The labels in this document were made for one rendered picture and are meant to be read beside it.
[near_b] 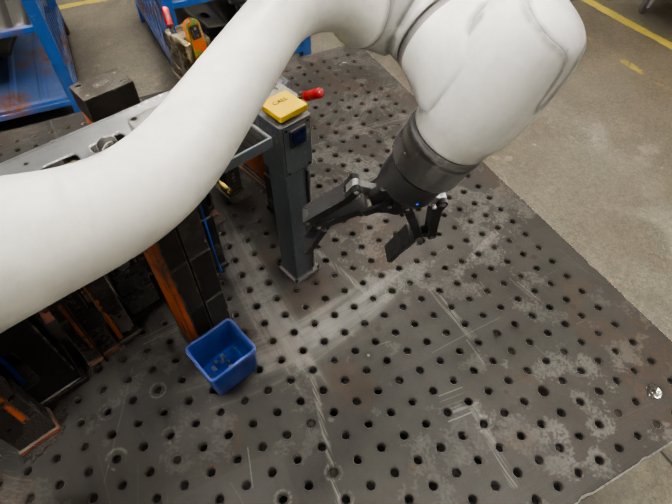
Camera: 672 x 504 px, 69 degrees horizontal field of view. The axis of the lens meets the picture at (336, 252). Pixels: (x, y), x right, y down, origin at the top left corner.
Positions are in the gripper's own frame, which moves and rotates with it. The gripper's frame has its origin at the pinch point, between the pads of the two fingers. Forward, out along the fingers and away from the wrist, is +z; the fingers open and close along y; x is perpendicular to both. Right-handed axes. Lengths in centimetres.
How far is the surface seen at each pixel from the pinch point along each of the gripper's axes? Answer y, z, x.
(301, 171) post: 1.6, 12.7, -23.1
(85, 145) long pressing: 41, 34, -38
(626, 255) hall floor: -168, 65, -47
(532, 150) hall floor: -160, 84, -119
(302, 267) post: -7.1, 38.9, -16.1
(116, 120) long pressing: 35, 33, -46
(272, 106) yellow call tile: 10.2, 1.8, -27.1
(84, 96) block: 42, 34, -52
